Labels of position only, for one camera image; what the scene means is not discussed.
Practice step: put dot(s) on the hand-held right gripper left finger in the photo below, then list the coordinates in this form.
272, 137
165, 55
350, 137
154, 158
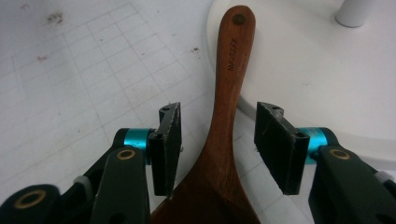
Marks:
165, 155

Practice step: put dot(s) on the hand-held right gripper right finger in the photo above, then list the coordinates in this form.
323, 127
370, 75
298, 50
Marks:
280, 149

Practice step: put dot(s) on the dark wooden spoon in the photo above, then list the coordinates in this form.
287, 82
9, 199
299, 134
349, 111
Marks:
227, 102

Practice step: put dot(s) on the white hook stand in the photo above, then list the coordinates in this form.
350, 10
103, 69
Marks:
311, 77

